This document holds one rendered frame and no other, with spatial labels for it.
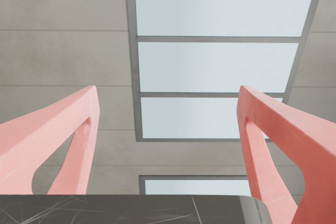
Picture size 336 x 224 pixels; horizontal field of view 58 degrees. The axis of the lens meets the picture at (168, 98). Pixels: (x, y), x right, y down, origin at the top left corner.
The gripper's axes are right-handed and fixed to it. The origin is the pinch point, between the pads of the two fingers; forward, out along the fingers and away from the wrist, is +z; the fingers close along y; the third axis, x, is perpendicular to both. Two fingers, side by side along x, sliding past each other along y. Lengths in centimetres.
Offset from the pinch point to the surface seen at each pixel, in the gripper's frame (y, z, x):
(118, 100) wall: 35, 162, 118
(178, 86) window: -7, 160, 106
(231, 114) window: -46, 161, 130
